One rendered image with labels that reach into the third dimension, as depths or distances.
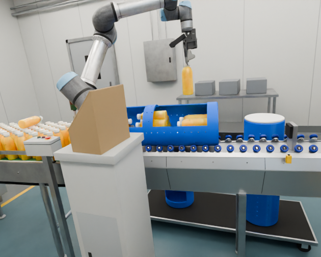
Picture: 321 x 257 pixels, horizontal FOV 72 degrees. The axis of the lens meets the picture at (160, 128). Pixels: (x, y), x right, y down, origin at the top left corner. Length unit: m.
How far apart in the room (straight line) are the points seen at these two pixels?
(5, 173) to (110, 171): 1.22
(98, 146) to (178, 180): 0.75
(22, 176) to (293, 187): 1.86
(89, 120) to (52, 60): 5.50
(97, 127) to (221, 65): 3.91
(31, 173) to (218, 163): 1.33
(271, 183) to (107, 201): 0.99
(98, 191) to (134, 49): 4.28
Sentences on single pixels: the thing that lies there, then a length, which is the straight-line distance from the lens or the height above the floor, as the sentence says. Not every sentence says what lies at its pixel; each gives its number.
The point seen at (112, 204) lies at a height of 0.90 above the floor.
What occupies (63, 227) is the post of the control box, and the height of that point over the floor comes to 0.43.
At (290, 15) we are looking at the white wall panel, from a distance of 4.74.
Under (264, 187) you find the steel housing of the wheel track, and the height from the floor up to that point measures 0.69.
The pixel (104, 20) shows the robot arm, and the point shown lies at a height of 1.74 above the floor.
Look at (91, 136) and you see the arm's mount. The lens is 0.98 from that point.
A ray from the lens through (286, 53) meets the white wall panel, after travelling 4.70.
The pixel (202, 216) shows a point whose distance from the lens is 2.18.
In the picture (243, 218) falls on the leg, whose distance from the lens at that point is 1.71.
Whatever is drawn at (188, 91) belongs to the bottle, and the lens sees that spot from 1.48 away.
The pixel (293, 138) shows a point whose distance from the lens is 1.54.
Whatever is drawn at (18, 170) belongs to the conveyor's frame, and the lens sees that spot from 1.98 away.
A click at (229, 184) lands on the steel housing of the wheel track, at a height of 0.71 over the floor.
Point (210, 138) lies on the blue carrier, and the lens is 1.38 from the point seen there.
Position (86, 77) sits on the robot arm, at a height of 1.46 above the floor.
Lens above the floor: 1.50
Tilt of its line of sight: 16 degrees down
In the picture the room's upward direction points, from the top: 5 degrees counter-clockwise
